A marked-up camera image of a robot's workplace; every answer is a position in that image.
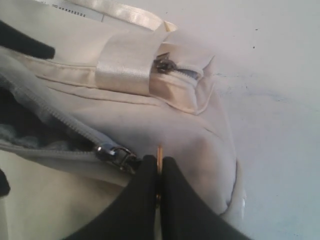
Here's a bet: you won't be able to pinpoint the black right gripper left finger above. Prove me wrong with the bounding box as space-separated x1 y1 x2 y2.
65 155 157 240

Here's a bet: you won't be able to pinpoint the beige fabric duffel bag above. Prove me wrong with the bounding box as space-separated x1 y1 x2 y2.
0 0 245 240

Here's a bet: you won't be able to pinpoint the white barcode label tag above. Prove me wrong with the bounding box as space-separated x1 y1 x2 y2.
38 0 104 22

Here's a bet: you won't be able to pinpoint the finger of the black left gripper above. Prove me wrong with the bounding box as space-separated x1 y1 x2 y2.
0 169 10 197
0 20 55 60

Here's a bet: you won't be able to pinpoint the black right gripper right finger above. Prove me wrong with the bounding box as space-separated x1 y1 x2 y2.
160 157 248 240

